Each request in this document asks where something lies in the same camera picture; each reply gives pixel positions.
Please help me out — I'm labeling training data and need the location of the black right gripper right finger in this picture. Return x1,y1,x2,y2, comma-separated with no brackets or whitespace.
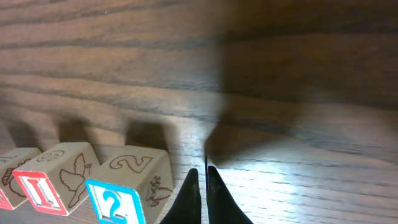
205,156,253,224

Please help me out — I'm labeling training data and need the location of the red I block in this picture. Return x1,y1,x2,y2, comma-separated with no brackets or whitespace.
12,142,100,216

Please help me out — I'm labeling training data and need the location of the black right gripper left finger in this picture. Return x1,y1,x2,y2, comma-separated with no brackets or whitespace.
160,168,201,224

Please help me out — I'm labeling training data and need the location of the red A block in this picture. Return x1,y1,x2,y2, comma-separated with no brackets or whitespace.
1,147,42,210

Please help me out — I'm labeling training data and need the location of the blue 2 block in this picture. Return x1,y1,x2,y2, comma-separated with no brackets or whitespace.
85,145,174,224

